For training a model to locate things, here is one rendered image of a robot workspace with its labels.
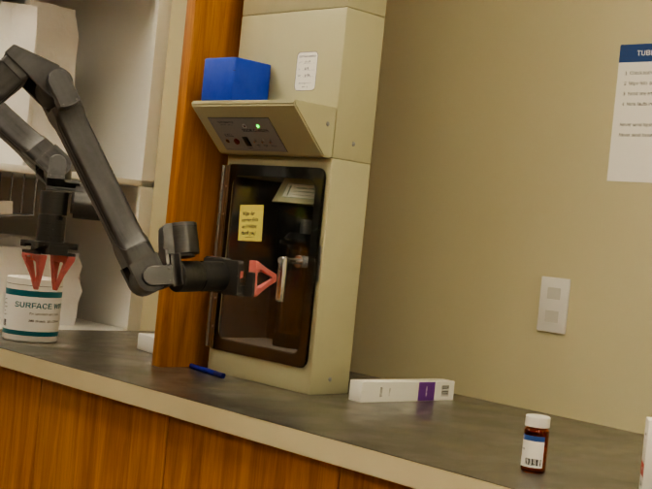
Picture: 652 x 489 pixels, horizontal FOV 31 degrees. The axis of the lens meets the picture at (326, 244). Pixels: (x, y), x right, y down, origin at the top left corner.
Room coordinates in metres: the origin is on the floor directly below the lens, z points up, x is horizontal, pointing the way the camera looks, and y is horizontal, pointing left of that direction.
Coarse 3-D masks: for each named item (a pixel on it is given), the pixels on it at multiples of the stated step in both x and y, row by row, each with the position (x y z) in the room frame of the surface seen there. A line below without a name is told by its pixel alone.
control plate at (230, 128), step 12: (216, 120) 2.47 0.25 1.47; (228, 120) 2.44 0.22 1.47; (240, 120) 2.41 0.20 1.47; (252, 120) 2.39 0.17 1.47; (264, 120) 2.36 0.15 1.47; (216, 132) 2.50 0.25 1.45; (228, 132) 2.47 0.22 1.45; (240, 132) 2.45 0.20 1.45; (252, 132) 2.42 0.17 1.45; (264, 132) 2.39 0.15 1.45; (276, 132) 2.37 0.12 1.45; (228, 144) 2.50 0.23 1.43; (240, 144) 2.48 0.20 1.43; (252, 144) 2.45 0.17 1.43; (264, 144) 2.42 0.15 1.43; (276, 144) 2.39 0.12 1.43
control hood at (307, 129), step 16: (208, 112) 2.47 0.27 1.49; (224, 112) 2.43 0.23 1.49; (240, 112) 2.39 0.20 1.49; (256, 112) 2.36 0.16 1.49; (272, 112) 2.33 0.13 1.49; (288, 112) 2.29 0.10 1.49; (304, 112) 2.28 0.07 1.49; (320, 112) 2.31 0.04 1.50; (208, 128) 2.51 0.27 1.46; (288, 128) 2.33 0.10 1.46; (304, 128) 2.30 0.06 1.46; (320, 128) 2.32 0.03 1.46; (288, 144) 2.37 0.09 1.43; (304, 144) 2.34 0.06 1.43; (320, 144) 2.32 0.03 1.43
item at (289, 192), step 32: (256, 192) 2.48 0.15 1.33; (288, 192) 2.41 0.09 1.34; (320, 192) 2.34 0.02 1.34; (288, 224) 2.40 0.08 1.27; (320, 224) 2.34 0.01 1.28; (224, 256) 2.54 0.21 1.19; (256, 256) 2.47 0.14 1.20; (288, 256) 2.40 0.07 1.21; (288, 288) 2.39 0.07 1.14; (224, 320) 2.52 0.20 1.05; (256, 320) 2.45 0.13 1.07; (288, 320) 2.38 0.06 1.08; (256, 352) 2.44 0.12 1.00; (288, 352) 2.38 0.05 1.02
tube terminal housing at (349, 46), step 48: (240, 48) 2.57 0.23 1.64; (288, 48) 2.46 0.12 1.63; (336, 48) 2.36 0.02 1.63; (288, 96) 2.45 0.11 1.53; (336, 96) 2.35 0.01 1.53; (336, 144) 2.35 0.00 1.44; (336, 192) 2.36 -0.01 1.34; (336, 240) 2.37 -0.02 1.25; (336, 288) 2.38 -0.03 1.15; (336, 336) 2.39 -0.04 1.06; (288, 384) 2.39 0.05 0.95; (336, 384) 2.40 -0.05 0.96
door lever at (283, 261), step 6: (282, 258) 2.33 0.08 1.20; (288, 258) 2.35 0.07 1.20; (294, 258) 2.36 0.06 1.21; (300, 258) 2.37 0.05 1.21; (282, 264) 2.33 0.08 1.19; (294, 264) 2.38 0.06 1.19; (300, 264) 2.37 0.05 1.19; (282, 270) 2.33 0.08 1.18; (282, 276) 2.33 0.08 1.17; (282, 282) 2.33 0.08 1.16; (282, 288) 2.34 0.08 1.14; (276, 294) 2.34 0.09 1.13; (282, 294) 2.34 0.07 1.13; (276, 300) 2.34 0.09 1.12; (282, 300) 2.34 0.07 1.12
